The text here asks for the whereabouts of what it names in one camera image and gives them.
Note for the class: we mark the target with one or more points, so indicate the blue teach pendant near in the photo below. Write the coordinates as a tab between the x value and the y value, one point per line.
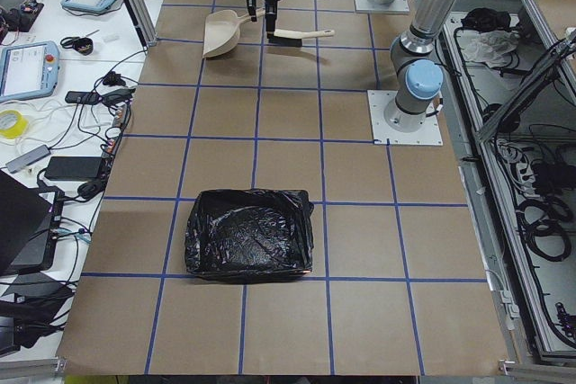
29	71

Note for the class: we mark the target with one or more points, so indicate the black-lined trash bin left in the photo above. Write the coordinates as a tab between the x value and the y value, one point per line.
248	236

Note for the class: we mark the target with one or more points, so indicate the black power adapter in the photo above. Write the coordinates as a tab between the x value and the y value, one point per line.
73	168

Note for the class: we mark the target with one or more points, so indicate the yellow tape roll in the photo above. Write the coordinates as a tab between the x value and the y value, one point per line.
12	124

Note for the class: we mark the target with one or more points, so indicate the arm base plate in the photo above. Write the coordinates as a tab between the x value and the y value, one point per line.
391	126
392	7

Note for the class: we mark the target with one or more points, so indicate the black laptop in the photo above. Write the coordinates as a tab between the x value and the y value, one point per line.
30	218

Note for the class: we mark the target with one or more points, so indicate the beige plastic dustpan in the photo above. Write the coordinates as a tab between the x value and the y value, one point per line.
222	31

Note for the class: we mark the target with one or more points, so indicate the black scissors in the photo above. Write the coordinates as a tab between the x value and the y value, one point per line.
73	42

